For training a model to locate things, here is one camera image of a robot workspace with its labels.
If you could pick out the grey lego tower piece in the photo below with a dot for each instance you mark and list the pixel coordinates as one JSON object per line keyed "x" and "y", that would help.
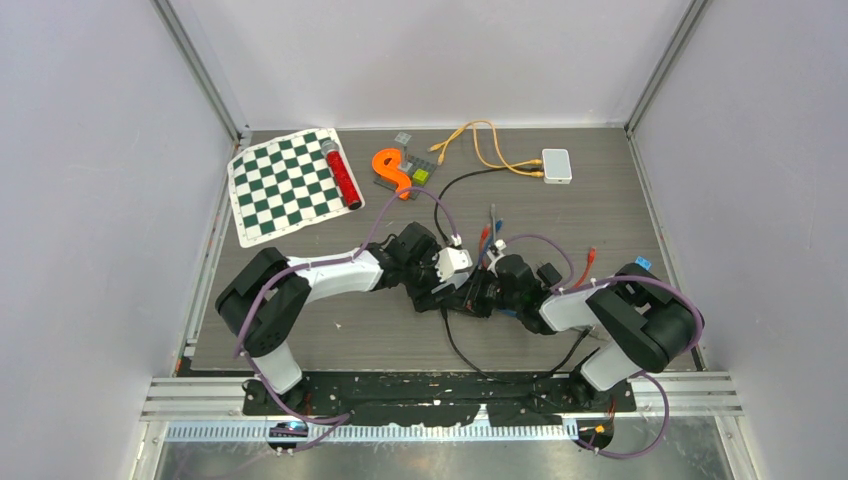
{"x": 403, "y": 138}

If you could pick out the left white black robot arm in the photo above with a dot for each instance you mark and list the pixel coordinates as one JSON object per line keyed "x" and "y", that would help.
{"x": 262, "y": 303}

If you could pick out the green white chessboard mat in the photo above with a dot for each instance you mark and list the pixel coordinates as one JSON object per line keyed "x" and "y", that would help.
{"x": 283, "y": 185}

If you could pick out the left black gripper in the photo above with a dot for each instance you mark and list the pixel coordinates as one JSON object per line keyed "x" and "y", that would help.
{"x": 424, "y": 299}

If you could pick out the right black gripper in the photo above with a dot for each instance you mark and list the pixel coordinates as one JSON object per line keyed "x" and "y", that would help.
{"x": 473, "y": 302}

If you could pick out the white network switch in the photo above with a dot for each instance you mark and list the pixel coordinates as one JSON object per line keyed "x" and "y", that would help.
{"x": 445, "y": 290}
{"x": 557, "y": 168}

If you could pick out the black mounting base plate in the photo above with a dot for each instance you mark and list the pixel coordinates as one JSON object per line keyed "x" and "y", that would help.
{"x": 437, "y": 399}

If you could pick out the yellow-green lego brick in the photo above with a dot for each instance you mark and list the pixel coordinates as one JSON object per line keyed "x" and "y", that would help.
{"x": 420, "y": 177}

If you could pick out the red toy microphone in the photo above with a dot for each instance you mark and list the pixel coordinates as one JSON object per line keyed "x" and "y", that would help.
{"x": 333, "y": 156}

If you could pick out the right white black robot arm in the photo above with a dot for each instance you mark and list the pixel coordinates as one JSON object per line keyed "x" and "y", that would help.
{"x": 648, "y": 323}

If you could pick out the grey lego baseplate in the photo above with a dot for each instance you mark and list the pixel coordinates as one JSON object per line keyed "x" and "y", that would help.
{"x": 416, "y": 163}

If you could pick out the orange S-shaped toy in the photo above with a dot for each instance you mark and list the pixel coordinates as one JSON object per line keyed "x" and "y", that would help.
{"x": 386, "y": 163}

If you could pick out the blue orange lego bricks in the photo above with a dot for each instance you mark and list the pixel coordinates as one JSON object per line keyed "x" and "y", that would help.
{"x": 643, "y": 262}

